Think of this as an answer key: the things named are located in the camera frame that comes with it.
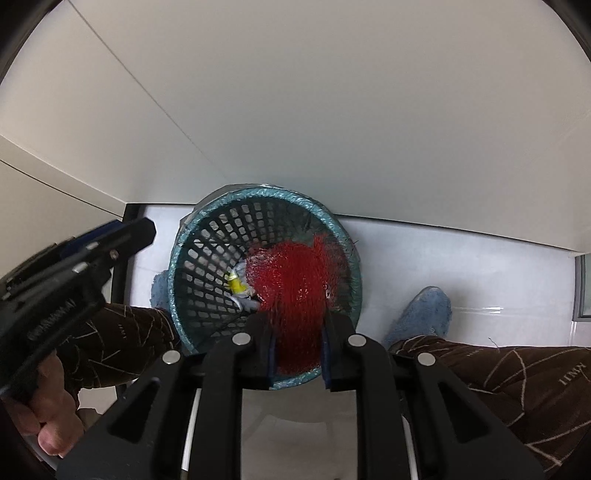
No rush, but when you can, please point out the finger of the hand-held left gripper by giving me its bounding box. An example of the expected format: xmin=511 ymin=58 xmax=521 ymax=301
xmin=28 ymin=220 xmax=123 ymax=266
xmin=69 ymin=217 xmax=156 ymax=280

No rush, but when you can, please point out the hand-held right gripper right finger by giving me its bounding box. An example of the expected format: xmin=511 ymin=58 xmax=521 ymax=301
xmin=322 ymin=314 xmax=546 ymax=480

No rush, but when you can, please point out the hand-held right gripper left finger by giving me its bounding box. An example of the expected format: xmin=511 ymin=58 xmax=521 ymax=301
xmin=58 ymin=316 xmax=279 ymax=480

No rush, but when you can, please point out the white paper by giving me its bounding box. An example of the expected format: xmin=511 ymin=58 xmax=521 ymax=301
xmin=233 ymin=261 xmax=264 ymax=315

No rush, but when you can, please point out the red mesh net bag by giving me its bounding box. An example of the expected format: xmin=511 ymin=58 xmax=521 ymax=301
xmin=245 ymin=233 xmax=345 ymax=376

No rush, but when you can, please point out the teal mesh wastebasket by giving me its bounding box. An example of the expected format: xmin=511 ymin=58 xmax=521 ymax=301
xmin=168 ymin=184 xmax=363 ymax=392

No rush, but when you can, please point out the person's left hand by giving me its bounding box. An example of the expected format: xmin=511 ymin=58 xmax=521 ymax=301
xmin=0 ymin=353 xmax=88 ymax=459

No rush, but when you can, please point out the blue fuzzy slipper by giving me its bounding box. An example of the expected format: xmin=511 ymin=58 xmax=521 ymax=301
xmin=150 ymin=272 xmax=175 ymax=310
xmin=382 ymin=286 xmax=453 ymax=352

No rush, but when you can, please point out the person's left leg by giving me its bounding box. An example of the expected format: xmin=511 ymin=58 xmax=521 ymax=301
xmin=55 ymin=302 xmax=182 ymax=407

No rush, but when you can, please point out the person's leg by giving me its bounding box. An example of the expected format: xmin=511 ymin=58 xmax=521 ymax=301
xmin=387 ymin=335 xmax=591 ymax=477
xmin=55 ymin=302 xmax=182 ymax=407

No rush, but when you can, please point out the person's right leg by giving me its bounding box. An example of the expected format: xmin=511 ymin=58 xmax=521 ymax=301
xmin=387 ymin=335 xmax=591 ymax=477

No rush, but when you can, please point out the grey metal door frame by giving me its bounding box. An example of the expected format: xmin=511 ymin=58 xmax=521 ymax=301
xmin=571 ymin=253 xmax=591 ymax=324

